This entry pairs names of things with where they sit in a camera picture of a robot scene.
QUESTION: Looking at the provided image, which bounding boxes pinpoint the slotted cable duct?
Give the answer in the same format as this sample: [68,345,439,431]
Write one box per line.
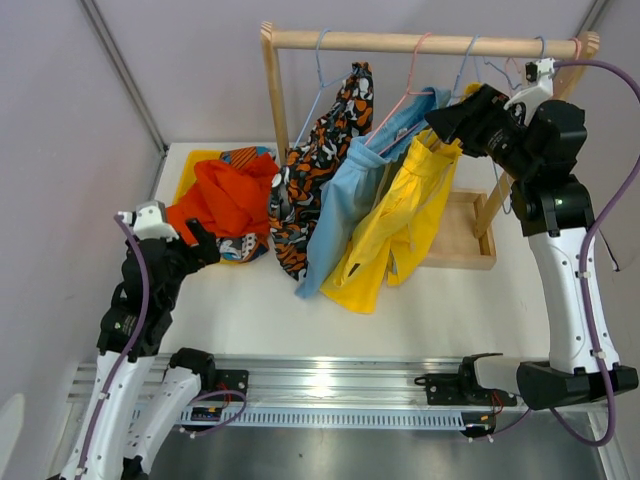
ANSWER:
[88,405,466,429]

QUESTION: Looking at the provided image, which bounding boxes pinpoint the pink wire hanger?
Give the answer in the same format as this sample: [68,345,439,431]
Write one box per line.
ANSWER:
[364,32,433,146]
[504,37,584,96]

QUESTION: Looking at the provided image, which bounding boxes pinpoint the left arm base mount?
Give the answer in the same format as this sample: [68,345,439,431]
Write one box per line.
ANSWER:
[158,367,250,404]

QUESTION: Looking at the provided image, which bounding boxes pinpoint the yellow shorts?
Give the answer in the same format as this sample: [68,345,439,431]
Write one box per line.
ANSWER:
[318,123,462,314]

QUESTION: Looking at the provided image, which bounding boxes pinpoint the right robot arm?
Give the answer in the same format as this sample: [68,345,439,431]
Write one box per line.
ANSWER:
[425,85,639,410]

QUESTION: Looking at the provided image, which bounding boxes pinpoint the blue patterned print shorts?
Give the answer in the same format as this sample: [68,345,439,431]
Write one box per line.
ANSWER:
[217,146,275,264]

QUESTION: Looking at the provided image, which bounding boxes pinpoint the orange red shorts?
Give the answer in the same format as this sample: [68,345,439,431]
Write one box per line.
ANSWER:
[167,147,279,244]

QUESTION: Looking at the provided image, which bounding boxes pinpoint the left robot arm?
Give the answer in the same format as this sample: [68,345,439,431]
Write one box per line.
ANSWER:
[58,215,220,479]

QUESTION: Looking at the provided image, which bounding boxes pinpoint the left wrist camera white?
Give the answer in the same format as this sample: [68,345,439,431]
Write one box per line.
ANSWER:
[116,200,179,241]

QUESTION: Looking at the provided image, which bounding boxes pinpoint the wooden clothes rack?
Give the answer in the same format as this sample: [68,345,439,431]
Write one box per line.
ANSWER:
[260,22,600,270]

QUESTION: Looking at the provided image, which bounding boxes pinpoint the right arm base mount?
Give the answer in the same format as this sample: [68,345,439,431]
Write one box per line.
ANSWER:
[413,368,493,406]

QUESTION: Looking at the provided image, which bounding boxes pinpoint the aluminium frame post left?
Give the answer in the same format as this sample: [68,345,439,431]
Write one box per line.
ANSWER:
[75,0,169,157]

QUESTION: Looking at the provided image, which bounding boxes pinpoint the black orange camouflage shorts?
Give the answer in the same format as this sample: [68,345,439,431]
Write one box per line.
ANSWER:
[267,62,374,281]

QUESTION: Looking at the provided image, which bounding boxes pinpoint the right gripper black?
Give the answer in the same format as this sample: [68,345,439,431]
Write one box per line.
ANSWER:
[424,84,538,181]

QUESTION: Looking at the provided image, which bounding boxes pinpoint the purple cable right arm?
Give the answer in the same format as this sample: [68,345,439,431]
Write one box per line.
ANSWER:
[549,59,640,447]

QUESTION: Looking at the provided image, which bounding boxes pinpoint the blue wire hanger far left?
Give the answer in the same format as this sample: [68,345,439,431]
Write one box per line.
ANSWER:
[293,28,352,147]

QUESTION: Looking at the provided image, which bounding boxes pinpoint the aluminium mounting rail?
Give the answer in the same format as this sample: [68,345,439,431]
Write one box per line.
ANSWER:
[67,357,576,404]

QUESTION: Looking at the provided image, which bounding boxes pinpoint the yellow plastic tray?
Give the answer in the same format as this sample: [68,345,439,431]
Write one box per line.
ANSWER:
[172,148,274,266]

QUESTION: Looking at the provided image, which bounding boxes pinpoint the light blue shorts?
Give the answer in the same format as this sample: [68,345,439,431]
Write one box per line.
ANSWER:
[295,87,451,299]

